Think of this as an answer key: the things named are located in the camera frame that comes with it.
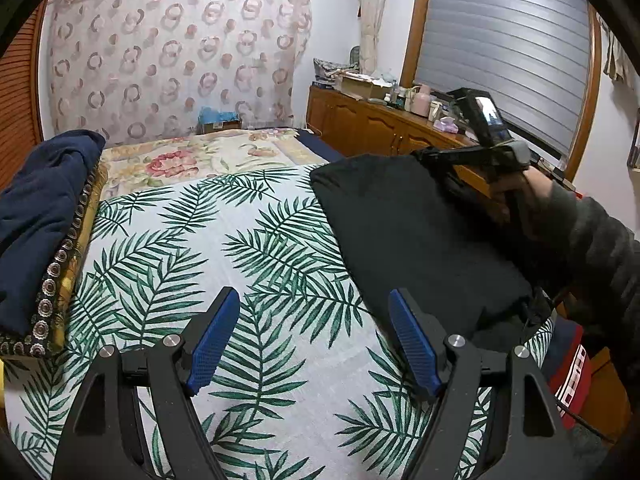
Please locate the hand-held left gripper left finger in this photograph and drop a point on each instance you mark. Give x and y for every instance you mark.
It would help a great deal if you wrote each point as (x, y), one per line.
(212, 340)

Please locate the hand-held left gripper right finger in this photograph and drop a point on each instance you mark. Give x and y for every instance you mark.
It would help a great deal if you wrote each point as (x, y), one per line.
(412, 345)

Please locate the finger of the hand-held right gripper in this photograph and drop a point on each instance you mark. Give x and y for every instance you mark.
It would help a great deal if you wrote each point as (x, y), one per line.
(455, 156)

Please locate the black t-shirt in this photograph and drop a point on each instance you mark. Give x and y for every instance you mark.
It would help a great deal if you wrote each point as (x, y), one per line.
(400, 220)

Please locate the person's right forearm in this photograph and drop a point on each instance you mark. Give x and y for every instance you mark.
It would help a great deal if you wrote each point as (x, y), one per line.
(590, 250)

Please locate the person's right hand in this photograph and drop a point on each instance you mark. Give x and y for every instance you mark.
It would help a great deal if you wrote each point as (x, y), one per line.
(530, 192)

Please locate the purple tissue pack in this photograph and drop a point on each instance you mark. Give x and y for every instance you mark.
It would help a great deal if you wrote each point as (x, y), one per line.
(445, 125)

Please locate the pink thermos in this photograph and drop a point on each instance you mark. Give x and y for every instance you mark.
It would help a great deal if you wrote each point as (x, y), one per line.
(424, 100)

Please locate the grey window blind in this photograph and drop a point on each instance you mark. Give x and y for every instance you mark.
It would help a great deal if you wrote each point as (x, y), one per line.
(500, 35)

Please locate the wooden cabinet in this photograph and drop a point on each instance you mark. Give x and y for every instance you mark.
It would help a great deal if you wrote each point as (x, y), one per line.
(360, 125)

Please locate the cardboard box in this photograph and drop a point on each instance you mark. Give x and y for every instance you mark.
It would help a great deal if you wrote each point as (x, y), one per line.
(362, 87)

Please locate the leaf print bed sheet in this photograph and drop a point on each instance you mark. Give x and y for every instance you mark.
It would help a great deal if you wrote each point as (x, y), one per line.
(280, 240)

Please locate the navy bed cover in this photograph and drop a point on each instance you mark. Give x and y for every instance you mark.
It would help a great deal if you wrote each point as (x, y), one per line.
(320, 147)

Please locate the beige hanging cloth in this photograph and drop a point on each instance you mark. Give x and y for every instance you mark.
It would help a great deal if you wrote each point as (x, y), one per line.
(617, 55)

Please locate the patterned cloth bag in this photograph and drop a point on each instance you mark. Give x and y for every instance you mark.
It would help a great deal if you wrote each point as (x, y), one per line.
(330, 70)

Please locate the red striped cloth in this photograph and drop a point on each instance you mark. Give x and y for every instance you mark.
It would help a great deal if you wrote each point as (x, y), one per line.
(570, 360)

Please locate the yellow patterned cushion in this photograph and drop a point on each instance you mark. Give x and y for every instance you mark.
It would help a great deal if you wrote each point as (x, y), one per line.
(55, 300)

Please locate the beige window curtain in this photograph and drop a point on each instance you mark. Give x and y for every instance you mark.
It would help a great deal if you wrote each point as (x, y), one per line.
(372, 15)

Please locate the floral blanket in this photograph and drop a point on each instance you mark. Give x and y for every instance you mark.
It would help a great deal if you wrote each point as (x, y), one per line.
(200, 155)

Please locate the navy folded cloth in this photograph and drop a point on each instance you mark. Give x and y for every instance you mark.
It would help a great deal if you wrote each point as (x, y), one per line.
(35, 220)

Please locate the blue box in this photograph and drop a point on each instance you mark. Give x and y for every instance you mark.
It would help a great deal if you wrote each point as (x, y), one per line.
(217, 120)

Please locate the circle pattern curtain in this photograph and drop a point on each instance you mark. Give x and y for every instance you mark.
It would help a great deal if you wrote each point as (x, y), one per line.
(175, 50)

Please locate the wooden louvre wardrobe door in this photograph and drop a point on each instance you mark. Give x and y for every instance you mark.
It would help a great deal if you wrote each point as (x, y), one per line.
(20, 110)

